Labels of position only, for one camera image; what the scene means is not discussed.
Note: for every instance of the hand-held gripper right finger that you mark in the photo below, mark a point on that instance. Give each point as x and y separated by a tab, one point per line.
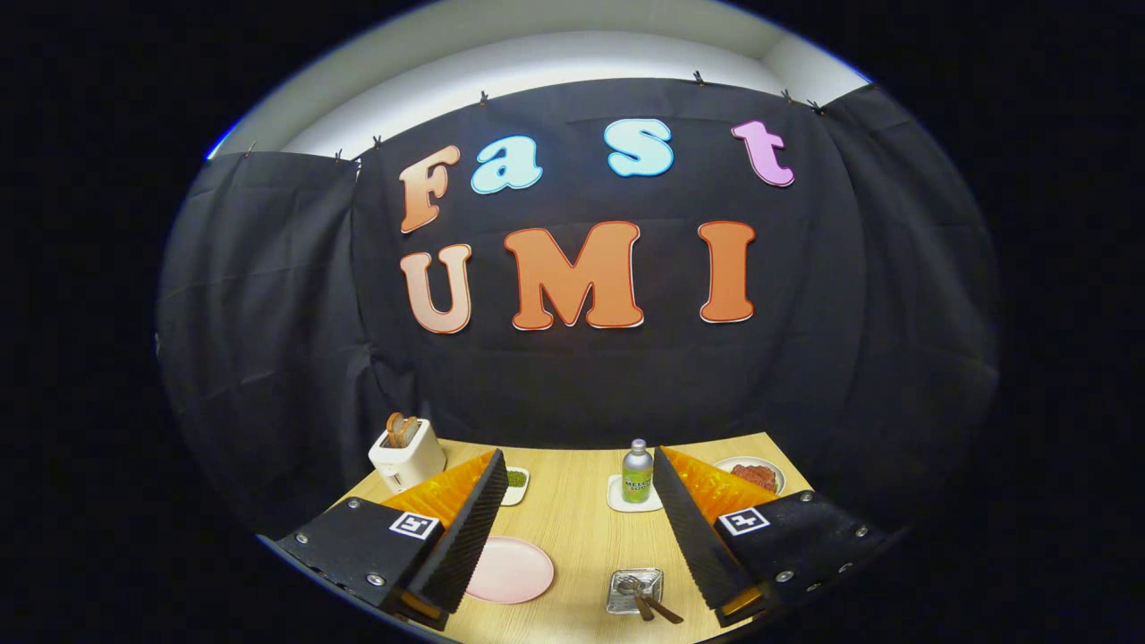
698	537

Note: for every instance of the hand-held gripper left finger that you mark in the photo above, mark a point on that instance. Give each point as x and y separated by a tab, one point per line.
465	537

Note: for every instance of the pink plate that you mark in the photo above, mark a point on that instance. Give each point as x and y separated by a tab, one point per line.
514	568

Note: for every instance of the white divided snack dish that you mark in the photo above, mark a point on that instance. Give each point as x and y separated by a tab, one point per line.
517	495

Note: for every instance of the white round food plate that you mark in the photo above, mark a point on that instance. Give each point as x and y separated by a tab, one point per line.
729	463

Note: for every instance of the green soda bottle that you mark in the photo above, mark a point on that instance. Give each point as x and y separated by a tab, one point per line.
638	478

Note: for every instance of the red meat piece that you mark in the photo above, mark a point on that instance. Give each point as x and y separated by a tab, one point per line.
756	476

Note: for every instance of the white toaster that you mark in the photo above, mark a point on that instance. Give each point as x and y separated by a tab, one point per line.
411	467

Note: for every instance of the white square coaster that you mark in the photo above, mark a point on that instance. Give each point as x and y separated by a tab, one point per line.
615	498

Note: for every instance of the brown toast slice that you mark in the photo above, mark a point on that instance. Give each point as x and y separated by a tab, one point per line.
394	429
410	431

